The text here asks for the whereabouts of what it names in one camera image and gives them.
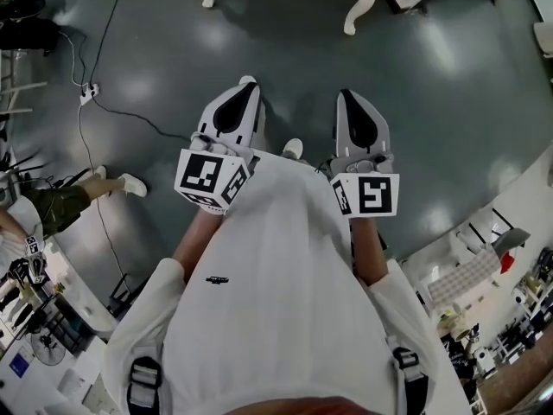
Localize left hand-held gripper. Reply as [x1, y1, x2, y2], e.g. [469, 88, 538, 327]
[174, 82, 264, 218]

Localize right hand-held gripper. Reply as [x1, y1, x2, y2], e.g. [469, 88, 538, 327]
[328, 89, 401, 219]

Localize person's left forearm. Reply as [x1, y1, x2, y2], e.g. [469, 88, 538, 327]
[171, 207, 228, 284]

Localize person's right forearm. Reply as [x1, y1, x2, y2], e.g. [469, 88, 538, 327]
[347, 216, 390, 288]

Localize person's white right shoe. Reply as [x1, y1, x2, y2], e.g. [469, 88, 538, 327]
[282, 137, 305, 160]

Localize white carved table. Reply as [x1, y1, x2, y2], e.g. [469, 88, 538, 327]
[180, 0, 399, 37]

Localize white power strip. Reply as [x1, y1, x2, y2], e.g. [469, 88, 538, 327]
[79, 82, 101, 106]

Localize person's white shirt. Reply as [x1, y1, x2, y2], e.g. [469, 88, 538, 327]
[102, 147, 461, 415]

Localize checkered board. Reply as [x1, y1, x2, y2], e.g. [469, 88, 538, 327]
[426, 247, 503, 310]

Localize black chair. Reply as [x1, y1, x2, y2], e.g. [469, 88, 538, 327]
[105, 271, 144, 320]

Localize white metal rack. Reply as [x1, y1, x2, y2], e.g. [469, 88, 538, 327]
[0, 49, 49, 118]

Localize black bags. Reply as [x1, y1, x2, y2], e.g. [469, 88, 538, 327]
[0, 0, 60, 54]

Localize round floor fan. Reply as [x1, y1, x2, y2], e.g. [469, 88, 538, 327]
[29, 328, 68, 367]

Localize black cable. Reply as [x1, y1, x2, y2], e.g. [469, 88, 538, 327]
[92, 97, 194, 141]
[88, 0, 130, 86]

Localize thin grey cable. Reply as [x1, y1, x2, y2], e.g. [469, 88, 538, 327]
[77, 104, 129, 278]

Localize white cable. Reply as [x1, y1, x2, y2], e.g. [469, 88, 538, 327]
[55, 29, 90, 91]

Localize grey black right shoulder strap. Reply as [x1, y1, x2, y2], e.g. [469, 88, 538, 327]
[390, 345, 429, 385]

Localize grey black shoulder strap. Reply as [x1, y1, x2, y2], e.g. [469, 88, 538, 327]
[390, 345, 429, 385]
[127, 354, 164, 409]

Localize grey black left shoulder strap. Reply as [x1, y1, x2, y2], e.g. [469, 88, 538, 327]
[127, 354, 164, 409]

